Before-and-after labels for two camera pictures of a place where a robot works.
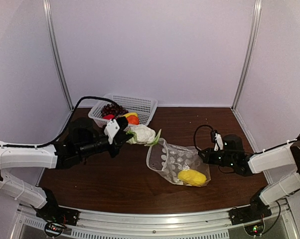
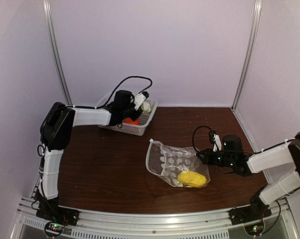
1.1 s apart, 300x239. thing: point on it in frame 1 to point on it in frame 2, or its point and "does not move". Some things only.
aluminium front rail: (214, 225) does not move
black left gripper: (120, 138) to (135, 116)
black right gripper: (208, 160) does not move
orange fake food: (133, 119) does not move
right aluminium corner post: (257, 14) does not move
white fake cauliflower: (143, 135) to (146, 107)
